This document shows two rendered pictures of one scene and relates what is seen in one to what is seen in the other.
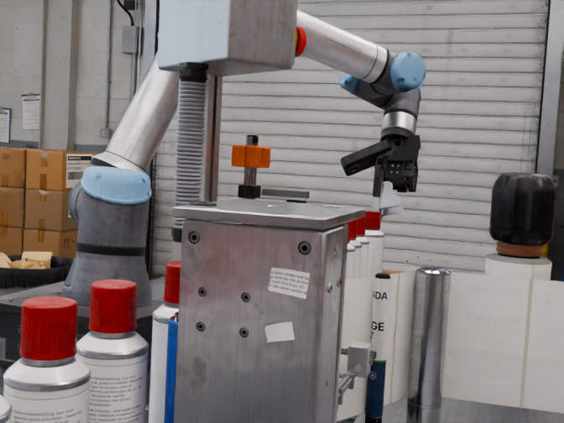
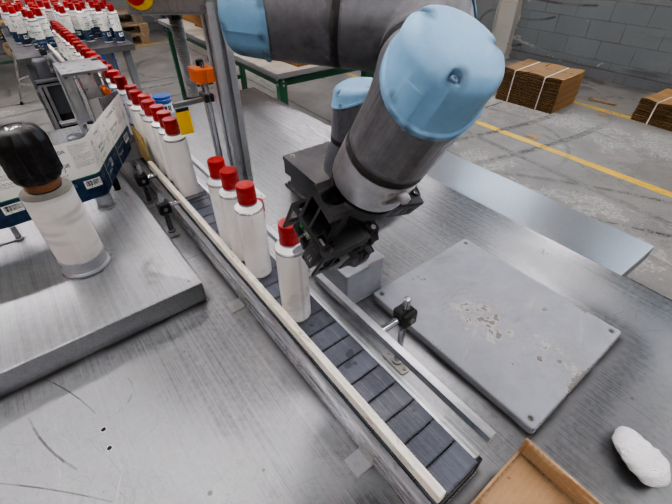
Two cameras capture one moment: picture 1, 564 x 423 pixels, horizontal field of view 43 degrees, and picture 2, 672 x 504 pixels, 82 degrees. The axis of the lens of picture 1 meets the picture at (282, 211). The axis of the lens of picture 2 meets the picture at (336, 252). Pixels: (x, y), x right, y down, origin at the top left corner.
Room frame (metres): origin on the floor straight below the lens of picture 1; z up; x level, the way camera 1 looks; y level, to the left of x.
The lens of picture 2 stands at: (1.74, -0.53, 1.42)
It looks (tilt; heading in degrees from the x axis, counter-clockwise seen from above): 40 degrees down; 124
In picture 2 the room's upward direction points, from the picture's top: straight up
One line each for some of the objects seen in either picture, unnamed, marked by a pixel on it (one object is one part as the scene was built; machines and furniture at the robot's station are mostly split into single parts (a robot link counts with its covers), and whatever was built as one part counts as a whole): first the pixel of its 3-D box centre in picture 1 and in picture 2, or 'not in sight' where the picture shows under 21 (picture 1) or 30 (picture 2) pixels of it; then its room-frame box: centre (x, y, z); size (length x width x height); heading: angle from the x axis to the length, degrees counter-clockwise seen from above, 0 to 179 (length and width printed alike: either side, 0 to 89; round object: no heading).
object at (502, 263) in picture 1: (516, 283); (54, 204); (0.96, -0.32, 1.03); 0.09 x 0.09 x 0.30
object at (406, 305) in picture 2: not in sight; (393, 339); (1.59, -0.16, 0.91); 0.07 x 0.03 x 0.16; 72
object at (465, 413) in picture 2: not in sight; (265, 228); (1.26, -0.09, 0.96); 1.07 x 0.01 x 0.01; 162
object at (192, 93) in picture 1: (190, 153); (184, 58); (0.85, 0.11, 1.18); 0.04 x 0.04 x 0.21
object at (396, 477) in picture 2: not in sight; (202, 213); (0.98, -0.03, 0.85); 1.65 x 0.11 x 0.05; 162
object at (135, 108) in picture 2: not in sight; (146, 126); (0.67, 0.06, 0.98); 0.05 x 0.05 x 0.20
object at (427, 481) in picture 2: not in sight; (236, 261); (1.24, -0.16, 0.91); 1.07 x 0.01 x 0.02; 162
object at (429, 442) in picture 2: not in sight; (201, 211); (0.98, -0.03, 0.86); 1.65 x 0.08 x 0.04; 162
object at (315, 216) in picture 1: (275, 211); (80, 66); (0.54, 0.00, 1.14); 0.14 x 0.11 x 0.01; 162
